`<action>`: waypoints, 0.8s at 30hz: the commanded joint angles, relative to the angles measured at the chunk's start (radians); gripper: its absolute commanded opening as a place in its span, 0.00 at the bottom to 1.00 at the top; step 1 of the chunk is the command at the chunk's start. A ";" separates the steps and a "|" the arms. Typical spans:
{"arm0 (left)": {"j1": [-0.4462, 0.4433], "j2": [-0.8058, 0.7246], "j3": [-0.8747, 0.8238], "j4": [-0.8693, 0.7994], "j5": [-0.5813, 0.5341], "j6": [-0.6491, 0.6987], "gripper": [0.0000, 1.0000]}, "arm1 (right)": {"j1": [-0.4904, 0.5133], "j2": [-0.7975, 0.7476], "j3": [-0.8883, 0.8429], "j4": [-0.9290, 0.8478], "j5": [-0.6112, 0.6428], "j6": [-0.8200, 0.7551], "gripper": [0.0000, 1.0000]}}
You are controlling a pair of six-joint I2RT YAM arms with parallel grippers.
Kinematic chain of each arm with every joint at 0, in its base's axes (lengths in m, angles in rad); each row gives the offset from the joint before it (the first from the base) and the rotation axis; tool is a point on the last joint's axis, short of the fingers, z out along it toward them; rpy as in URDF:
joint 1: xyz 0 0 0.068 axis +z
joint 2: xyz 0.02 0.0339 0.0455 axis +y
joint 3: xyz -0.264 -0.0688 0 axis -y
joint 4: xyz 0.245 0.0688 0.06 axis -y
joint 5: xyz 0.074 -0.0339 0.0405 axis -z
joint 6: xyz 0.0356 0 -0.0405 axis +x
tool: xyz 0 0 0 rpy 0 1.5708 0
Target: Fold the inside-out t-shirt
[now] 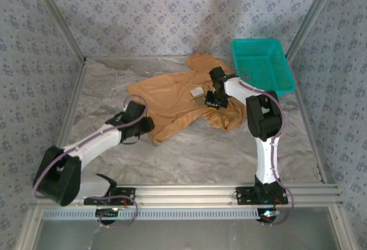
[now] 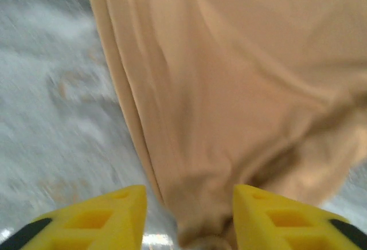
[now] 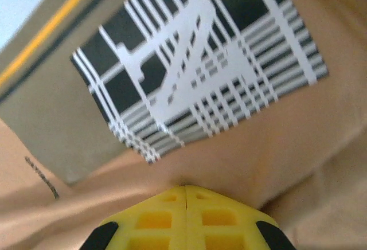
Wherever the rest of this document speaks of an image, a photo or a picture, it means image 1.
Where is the tan inside-out t-shirt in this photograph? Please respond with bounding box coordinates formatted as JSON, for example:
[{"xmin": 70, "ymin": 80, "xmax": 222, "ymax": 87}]
[{"xmin": 127, "ymin": 53, "xmax": 247, "ymax": 144}]

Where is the teal plastic basket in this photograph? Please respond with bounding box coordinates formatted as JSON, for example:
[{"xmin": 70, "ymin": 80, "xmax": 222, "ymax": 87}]
[{"xmin": 231, "ymin": 38, "xmax": 296, "ymax": 99}]

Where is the black controller board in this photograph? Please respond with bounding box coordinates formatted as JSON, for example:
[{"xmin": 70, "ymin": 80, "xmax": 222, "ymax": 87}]
[
  {"xmin": 96, "ymin": 208, "xmax": 120, "ymax": 225},
  {"xmin": 256, "ymin": 208, "xmax": 280, "ymax": 224}
]

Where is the aluminium table side rail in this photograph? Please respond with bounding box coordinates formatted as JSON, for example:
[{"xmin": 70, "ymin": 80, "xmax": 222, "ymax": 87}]
[
  {"xmin": 44, "ymin": 57, "xmax": 88, "ymax": 188},
  {"xmin": 286, "ymin": 57, "xmax": 327, "ymax": 184}
]

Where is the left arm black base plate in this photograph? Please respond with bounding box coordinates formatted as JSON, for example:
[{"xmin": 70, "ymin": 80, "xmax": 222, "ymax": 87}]
[{"xmin": 83, "ymin": 186, "xmax": 136, "ymax": 206}]

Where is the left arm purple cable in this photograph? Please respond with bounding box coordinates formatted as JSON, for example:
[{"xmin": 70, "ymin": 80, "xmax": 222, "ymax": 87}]
[{"xmin": 32, "ymin": 94, "xmax": 139, "ymax": 228}]

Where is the aluminium mounting rail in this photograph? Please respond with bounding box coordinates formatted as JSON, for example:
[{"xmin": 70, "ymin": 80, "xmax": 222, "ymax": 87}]
[{"xmin": 31, "ymin": 185, "xmax": 343, "ymax": 208}]

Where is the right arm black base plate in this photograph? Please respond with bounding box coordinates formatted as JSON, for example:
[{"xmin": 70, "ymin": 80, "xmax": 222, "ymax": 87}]
[{"xmin": 235, "ymin": 186, "xmax": 289, "ymax": 206}]

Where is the grey slotted cable duct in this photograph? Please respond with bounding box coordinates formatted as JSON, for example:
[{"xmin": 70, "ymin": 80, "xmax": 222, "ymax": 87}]
[{"xmin": 42, "ymin": 208, "xmax": 259, "ymax": 221}]

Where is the aluminium frame post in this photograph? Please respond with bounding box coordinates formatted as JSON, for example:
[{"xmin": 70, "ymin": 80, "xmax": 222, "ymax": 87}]
[
  {"xmin": 28, "ymin": 0, "xmax": 88, "ymax": 63},
  {"xmin": 285, "ymin": 0, "xmax": 345, "ymax": 61}
]

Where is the short aluminium frame leg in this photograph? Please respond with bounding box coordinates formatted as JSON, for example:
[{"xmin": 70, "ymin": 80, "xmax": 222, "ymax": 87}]
[
  {"xmin": 15, "ymin": 206, "xmax": 44, "ymax": 250},
  {"xmin": 328, "ymin": 206, "xmax": 358, "ymax": 250}
]

